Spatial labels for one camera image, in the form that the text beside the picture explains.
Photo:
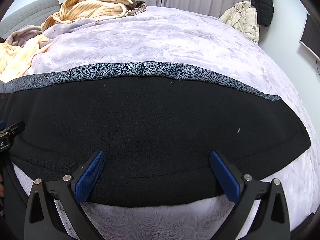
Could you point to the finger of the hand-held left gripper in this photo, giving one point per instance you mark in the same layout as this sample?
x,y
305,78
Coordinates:
x,y
16,128

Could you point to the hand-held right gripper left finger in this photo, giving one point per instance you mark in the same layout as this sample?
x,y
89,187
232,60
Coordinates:
x,y
90,173

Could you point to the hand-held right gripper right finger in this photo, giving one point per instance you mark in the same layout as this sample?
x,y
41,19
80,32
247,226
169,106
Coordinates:
x,y
223,173

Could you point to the black pants with speckled waistband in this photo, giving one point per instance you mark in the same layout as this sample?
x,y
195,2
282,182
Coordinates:
x,y
150,135

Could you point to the peach fleece blanket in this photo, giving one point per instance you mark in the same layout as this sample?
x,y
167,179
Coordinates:
x,y
17,57

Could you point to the dusty pink cloth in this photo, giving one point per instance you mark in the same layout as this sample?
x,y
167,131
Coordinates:
x,y
23,33

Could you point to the grey quilted headboard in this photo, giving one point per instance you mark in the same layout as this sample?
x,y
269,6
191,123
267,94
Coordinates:
x,y
27,11

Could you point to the cream striped garment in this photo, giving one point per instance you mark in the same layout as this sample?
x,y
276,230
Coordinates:
x,y
85,7

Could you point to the lavender plush blanket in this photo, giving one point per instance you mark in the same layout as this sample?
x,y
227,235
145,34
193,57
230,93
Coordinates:
x,y
160,40

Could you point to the cream puffer jacket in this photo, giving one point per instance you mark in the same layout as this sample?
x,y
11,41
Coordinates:
x,y
246,20

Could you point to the brown grey cloth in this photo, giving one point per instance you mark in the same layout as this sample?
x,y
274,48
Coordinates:
x,y
138,8

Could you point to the black puffer jacket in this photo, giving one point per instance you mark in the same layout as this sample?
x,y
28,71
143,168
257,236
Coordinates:
x,y
263,2

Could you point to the white framed wall television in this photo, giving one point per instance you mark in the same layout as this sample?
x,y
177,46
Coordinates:
x,y
311,35

